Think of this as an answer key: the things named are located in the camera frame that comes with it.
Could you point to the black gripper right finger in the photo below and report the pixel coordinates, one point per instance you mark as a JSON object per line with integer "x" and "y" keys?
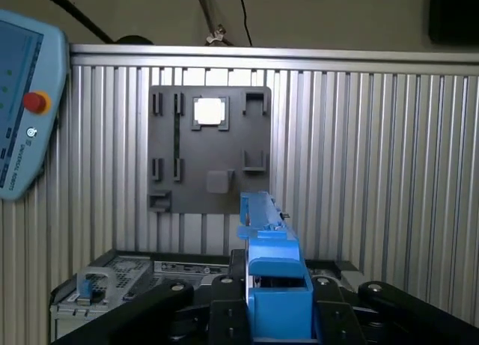
{"x": 337, "y": 322}

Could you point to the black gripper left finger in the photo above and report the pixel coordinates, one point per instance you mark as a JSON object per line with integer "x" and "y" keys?
{"x": 228, "y": 322}

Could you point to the hard disk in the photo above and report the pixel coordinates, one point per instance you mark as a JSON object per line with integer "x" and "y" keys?
{"x": 277, "y": 311}

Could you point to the disk bay with blue latch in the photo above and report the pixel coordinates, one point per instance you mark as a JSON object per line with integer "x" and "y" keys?
{"x": 87, "y": 288}

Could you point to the black PC case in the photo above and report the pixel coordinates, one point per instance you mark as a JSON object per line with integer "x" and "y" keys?
{"x": 123, "y": 274}

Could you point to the pale square block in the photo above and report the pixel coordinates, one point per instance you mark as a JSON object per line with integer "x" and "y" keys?
{"x": 217, "y": 181}

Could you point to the grey parts rack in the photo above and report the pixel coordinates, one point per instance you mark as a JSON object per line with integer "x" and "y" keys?
{"x": 224, "y": 150}

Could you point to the dark RAM stick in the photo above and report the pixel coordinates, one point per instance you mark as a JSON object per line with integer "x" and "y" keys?
{"x": 176, "y": 135}

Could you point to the silver CPU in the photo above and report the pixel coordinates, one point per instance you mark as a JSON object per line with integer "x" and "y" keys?
{"x": 207, "y": 111}

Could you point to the metal rod with wing nut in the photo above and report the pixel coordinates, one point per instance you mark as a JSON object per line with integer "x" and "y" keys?
{"x": 217, "y": 36}

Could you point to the pale blue teach pendant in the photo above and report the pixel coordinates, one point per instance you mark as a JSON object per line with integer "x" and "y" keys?
{"x": 26, "y": 98}

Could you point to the black box on floor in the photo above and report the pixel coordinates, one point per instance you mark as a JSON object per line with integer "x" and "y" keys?
{"x": 454, "y": 12}

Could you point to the black stand leg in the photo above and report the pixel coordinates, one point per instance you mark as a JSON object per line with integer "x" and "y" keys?
{"x": 82, "y": 17}

